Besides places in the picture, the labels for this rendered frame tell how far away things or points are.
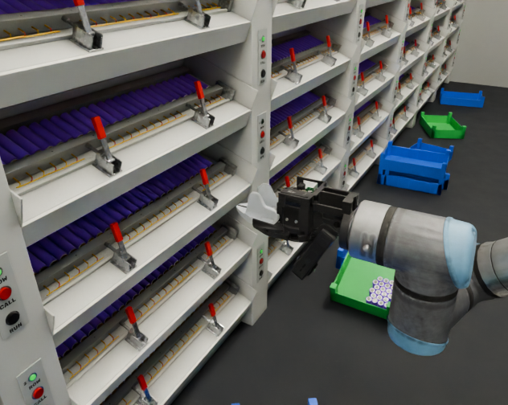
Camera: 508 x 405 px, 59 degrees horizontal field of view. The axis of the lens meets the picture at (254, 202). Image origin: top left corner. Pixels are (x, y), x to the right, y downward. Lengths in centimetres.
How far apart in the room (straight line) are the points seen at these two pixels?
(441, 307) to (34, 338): 59
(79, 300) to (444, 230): 58
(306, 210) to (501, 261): 30
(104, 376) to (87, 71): 56
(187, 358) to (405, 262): 70
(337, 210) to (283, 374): 71
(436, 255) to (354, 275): 95
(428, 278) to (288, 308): 88
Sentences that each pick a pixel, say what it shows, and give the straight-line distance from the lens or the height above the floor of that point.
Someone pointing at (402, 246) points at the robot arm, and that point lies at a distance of 65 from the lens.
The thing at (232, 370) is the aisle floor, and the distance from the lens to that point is 131.
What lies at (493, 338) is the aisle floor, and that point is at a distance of 156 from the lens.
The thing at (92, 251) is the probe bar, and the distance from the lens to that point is 86.
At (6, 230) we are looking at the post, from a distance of 66.
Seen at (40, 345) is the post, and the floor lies 48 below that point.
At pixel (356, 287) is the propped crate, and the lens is 156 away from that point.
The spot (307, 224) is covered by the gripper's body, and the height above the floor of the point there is 63.
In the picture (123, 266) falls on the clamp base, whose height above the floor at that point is 50.
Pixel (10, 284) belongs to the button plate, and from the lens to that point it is 69.
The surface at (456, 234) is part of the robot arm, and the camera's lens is 65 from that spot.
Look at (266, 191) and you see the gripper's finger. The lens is 77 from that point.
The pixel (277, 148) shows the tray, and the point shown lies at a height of 50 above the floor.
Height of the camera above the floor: 99
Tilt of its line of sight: 28 degrees down
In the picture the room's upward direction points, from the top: straight up
